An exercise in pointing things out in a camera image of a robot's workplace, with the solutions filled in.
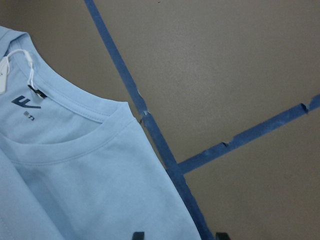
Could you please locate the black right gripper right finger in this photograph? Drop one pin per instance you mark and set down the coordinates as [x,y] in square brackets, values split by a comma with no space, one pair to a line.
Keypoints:
[221,236]

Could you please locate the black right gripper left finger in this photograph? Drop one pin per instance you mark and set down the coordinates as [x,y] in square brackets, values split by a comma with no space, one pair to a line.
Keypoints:
[138,235]

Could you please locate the light blue t-shirt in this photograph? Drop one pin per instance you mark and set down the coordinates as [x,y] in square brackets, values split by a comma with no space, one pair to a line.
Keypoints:
[74,166]

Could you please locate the white hang tag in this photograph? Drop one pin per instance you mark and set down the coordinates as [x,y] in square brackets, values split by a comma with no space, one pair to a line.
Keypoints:
[5,69]

